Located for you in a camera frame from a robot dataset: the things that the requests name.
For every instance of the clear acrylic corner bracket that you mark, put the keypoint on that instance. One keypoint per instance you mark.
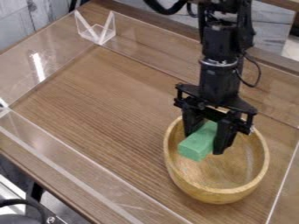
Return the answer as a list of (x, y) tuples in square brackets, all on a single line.
[(97, 33)]

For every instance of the light wooden bowl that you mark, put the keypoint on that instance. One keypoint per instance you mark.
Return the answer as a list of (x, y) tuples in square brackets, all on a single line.
[(221, 179)]

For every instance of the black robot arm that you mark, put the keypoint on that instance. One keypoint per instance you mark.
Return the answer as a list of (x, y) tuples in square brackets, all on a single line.
[(226, 30)]

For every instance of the clear acrylic tray wall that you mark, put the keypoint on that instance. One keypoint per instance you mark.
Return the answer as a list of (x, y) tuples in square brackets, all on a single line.
[(89, 187)]

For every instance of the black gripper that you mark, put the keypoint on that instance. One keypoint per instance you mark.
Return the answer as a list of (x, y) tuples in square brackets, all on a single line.
[(214, 100)]

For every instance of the green rectangular block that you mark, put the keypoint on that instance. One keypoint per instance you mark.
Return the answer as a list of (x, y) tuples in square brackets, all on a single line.
[(198, 144)]

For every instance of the black table leg frame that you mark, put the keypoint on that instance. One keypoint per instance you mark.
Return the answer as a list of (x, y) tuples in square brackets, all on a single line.
[(47, 208)]

